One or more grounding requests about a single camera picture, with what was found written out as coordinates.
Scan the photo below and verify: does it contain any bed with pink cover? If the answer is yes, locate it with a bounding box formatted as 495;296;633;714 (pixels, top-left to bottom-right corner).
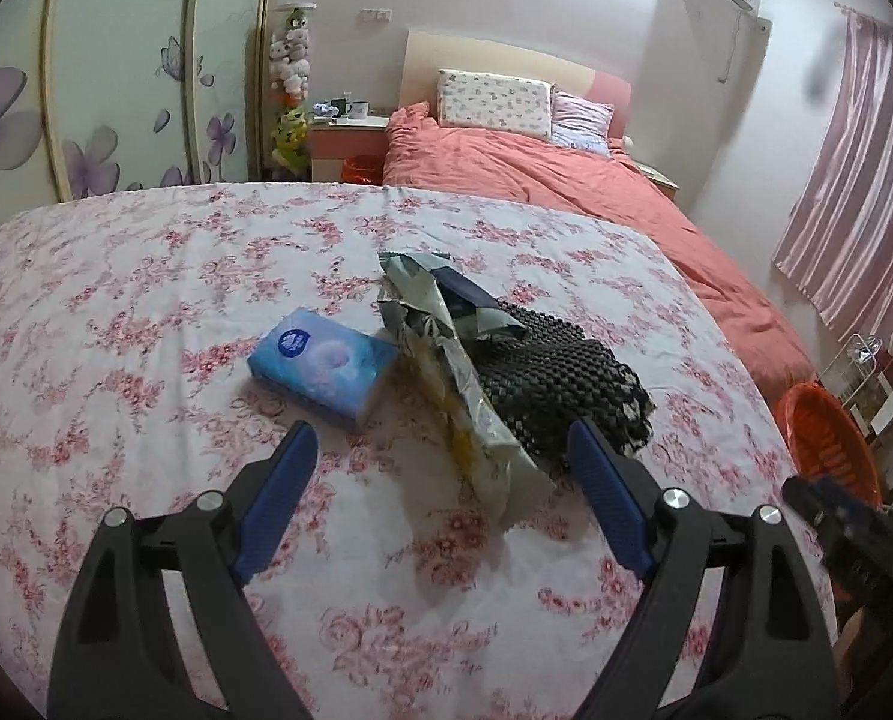
381;101;819;398

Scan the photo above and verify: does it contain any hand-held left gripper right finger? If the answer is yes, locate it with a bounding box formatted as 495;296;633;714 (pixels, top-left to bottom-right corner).
567;418;841;720

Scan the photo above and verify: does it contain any pink curtain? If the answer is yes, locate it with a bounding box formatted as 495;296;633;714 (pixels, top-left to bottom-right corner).
772;11;893;350

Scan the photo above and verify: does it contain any flower print sliding wardrobe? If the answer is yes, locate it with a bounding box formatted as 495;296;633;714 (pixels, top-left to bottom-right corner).
0;0;275;256

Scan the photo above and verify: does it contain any striped pink pillow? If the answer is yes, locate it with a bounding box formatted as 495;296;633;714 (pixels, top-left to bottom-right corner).
550;90;616;158

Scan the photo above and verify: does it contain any floral pillow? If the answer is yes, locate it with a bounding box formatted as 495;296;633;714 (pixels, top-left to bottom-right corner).
436;69;556;142

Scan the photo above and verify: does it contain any black mesh mat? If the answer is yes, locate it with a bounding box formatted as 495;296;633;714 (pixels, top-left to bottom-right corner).
472;296;656;477

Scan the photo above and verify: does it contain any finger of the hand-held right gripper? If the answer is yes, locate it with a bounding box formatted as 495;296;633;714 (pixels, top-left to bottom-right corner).
781;474;893;541

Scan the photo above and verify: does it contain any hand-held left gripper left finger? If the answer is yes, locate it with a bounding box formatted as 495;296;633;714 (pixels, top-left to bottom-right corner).
47;420;320;720

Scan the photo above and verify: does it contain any yellow plush toy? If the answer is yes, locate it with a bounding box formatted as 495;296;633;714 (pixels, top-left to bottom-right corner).
270;101;313;170

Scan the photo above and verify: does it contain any orange plastic laundry basket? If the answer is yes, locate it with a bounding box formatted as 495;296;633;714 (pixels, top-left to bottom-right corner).
775;382;884;511

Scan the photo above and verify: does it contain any silver snack bag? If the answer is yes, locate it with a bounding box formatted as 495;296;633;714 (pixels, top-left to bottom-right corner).
375;249;556;533

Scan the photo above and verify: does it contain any blue tissue pack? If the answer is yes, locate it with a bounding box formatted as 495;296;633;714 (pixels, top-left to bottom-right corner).
247;309;401;432

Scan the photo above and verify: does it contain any air conditioner pipe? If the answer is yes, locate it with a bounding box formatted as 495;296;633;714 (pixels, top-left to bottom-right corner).
718;4;740;87

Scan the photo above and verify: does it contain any white wire rack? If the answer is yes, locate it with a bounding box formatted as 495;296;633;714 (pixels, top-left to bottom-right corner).
822;334;886;406

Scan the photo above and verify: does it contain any curtain rod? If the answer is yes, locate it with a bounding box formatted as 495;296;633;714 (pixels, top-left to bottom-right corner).
832;1;893;38

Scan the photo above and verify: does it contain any pink nightstand with mugs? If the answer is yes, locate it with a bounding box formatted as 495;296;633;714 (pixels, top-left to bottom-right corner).
307;116;391;182

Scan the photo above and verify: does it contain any hanging plush toy column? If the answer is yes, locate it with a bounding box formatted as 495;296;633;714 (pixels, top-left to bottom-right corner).
268;4;316;102

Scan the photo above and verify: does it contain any pink floral tablecloth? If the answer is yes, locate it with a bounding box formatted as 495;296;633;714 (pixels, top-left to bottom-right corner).
0;181;841;720

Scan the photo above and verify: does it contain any cream pink headboard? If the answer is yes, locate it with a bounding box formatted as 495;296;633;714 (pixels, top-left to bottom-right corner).
400;28;634;140

